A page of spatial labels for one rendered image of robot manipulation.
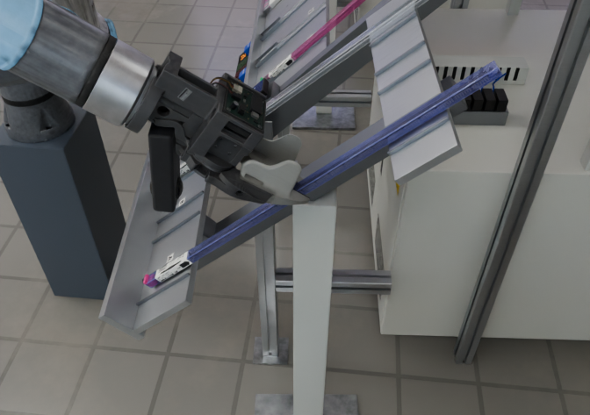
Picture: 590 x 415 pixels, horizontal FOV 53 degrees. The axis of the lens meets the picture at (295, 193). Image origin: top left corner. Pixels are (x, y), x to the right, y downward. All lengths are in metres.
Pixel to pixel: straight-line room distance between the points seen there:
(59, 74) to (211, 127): 0.14
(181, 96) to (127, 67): 0.05
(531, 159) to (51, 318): 1.30
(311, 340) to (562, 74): 0.60
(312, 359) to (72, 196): 0.71
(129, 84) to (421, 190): 0.75
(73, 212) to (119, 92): 0.98
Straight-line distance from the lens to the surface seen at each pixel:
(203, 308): 1.70
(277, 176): 0.62
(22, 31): 0.57
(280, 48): 1.22
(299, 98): 1.05
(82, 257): 1.65
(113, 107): 0.58
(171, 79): 0.57
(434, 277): 1.41
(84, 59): 0.57
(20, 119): 1.42
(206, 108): 0.58
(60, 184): 1.48
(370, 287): 1.35
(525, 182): 1.18
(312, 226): 0.83
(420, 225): 1.27
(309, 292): 0.94
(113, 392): 1.61
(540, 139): 1.12
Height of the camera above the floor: 1.36
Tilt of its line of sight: 43 degrees down
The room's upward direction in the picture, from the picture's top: straight up
